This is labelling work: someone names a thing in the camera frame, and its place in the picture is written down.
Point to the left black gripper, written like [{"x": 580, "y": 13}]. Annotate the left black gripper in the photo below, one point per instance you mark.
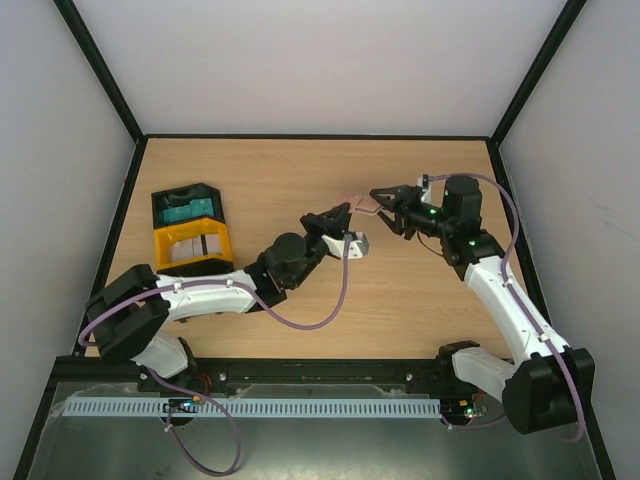
[{"x": 319, "y": 223}]

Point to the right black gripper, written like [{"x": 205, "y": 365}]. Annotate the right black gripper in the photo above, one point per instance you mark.
[{"x": 403, "y": 207}]

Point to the brown leather card holder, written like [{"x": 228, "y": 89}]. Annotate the brown leather card holder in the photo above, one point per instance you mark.
[{"x": 360, "y": 203}]

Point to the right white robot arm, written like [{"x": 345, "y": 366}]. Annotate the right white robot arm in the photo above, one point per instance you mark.
[{"x": 546, "y": 383}]

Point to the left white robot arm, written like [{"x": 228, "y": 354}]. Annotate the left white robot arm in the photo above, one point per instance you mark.
[{"x": 126, "y": 318}]

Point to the teal card stack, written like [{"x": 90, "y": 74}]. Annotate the teal card stack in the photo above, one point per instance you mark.
[{"x": 194, "y": 209}]

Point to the black bin with teal cards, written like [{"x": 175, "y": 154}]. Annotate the black bin with teal cards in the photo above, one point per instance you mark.
[{"x": 183, "y": 204}]

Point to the white card stack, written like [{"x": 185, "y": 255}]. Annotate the white card stack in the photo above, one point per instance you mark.
[{"x": 195, "y": 247}]

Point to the yellow bin with white cards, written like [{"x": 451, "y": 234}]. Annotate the yellow bin with white cards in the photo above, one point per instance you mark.
[{"x": 212, "y": 264}]

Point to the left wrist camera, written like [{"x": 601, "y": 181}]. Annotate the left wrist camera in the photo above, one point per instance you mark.
[{"x": 351, "y": 246}]

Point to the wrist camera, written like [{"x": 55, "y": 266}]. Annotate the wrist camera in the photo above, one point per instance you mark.
[
  {"x": 351, "y": 246},
  {"x": 424, "y": 183}
]

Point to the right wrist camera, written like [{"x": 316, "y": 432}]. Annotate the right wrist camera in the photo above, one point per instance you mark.
[{"x": 424, "y": 183}]

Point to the light blue slotted cable duct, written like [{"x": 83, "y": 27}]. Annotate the light blue slotted cable duct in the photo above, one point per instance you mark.
[{"x": 253, "y": 408}]

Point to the black aluminium frame rail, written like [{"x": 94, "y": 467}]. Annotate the black aluminium frame rail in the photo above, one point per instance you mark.
[{"x": 226, "y": 376}]

